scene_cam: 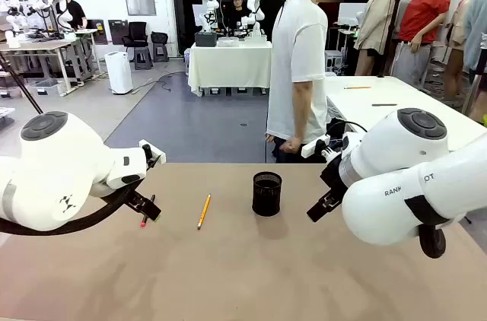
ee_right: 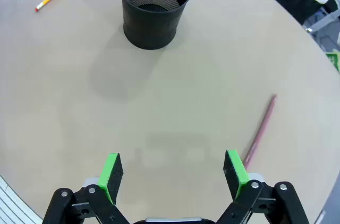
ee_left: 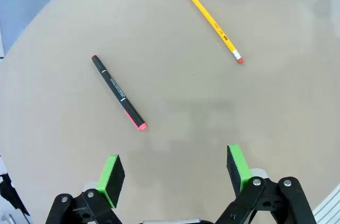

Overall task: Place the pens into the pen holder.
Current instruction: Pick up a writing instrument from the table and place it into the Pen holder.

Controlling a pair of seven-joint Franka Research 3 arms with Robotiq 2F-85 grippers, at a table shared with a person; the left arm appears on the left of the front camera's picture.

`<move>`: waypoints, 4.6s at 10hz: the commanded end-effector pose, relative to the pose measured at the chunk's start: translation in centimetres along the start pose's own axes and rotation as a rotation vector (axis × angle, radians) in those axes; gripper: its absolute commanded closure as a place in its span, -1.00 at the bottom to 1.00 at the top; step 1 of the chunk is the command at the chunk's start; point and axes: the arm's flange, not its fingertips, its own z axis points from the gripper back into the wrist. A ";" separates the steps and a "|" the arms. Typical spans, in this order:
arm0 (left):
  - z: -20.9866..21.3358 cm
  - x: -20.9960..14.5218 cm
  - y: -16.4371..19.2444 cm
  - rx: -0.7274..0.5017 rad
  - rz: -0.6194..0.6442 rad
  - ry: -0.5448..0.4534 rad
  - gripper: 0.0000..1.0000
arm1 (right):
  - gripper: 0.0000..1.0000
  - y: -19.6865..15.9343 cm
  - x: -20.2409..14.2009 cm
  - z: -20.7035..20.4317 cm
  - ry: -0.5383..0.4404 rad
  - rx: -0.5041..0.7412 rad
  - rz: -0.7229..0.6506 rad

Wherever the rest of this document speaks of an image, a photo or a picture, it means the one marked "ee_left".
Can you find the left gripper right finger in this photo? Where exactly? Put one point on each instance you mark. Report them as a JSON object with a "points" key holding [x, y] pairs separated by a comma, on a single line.
{"points": [[240, 171]]}

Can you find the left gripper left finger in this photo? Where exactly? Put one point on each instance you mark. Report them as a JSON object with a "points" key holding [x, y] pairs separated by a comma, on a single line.
{"points": [[110, 179]]}

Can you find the black marker with pink ends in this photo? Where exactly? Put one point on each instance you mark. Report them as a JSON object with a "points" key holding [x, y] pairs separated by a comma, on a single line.
{"points": [[117, 90]]}

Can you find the yellow pencil with eraser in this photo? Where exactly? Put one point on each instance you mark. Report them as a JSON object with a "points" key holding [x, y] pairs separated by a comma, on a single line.
{"points": [[210, 19]]}

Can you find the white ribbed panel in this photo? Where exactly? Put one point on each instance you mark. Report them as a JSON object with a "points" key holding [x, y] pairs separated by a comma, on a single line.
{"points": [[329, 208]]}

